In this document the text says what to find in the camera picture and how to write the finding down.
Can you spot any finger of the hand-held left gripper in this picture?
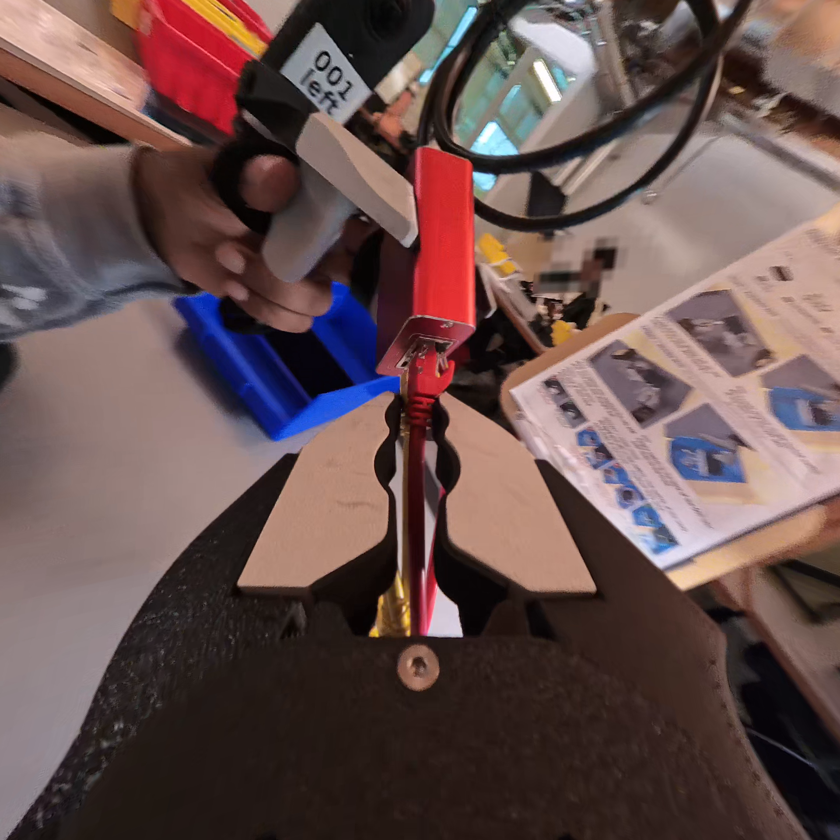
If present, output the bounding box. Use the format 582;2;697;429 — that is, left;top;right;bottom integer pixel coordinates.
297;112;421;248

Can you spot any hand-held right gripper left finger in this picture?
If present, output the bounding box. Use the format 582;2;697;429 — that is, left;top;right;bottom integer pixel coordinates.
238;394;401;632

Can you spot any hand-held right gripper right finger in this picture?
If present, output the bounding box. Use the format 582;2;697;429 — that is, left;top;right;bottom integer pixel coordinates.
431;394;599;634

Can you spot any red ethernet cable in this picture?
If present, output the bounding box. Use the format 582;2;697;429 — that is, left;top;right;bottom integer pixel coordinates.
399;346;457;637

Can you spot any blue plastic bin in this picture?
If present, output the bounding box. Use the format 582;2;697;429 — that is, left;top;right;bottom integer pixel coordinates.
174;282;403;442

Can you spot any black ethernet cable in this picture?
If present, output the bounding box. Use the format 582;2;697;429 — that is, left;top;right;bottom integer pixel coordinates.
416;0;756;234

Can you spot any red ethernet switch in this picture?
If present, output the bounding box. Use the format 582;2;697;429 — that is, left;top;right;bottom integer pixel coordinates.
375;146;478;379

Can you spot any person's left forearm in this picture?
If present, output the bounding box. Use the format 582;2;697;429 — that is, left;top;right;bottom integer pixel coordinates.
0;131;188;342

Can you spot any person's left hand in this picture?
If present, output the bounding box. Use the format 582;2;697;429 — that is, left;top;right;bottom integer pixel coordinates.
134;147;334;334

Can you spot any yellow plastic bin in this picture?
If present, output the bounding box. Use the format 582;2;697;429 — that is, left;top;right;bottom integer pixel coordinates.
112;0;270;56

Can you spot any red plastic bin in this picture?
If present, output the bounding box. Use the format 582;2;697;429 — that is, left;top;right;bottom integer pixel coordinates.
134;0;273;135

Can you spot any instruction sheet on clipboard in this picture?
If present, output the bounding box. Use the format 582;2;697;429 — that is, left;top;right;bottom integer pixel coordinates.
500;210;840;592

